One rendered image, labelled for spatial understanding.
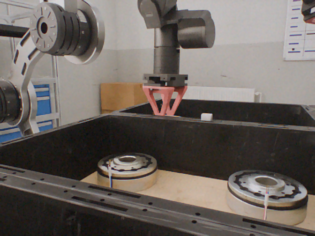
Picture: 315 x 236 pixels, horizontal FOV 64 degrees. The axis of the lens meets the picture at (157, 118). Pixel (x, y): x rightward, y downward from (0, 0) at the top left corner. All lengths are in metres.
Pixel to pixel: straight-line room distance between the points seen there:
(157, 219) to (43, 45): 0.71
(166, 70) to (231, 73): 2.93
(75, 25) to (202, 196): 0.59
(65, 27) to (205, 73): 2.93
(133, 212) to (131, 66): 4.08
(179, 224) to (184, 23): 0.42
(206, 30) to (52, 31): 0.44
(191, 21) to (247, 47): 2.92
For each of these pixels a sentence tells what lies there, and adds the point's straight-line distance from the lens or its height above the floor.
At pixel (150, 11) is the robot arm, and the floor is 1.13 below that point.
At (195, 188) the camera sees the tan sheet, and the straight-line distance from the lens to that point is 0.43.
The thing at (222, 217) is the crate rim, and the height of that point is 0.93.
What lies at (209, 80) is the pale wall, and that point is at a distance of 3.55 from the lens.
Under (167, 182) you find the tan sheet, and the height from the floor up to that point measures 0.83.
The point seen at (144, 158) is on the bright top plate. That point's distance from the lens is 0.46.
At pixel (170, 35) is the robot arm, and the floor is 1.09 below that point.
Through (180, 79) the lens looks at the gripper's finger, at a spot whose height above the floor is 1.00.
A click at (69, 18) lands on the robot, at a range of 0.80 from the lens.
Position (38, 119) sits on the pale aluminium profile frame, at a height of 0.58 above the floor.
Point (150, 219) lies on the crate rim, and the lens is 0.17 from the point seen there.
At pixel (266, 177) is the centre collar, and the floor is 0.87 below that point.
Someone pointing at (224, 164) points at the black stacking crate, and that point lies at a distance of 0.46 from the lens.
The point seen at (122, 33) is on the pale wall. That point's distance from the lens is 4.36.
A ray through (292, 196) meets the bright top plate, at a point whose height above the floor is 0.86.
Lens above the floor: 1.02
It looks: 11 degrees down
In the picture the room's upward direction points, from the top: straight up
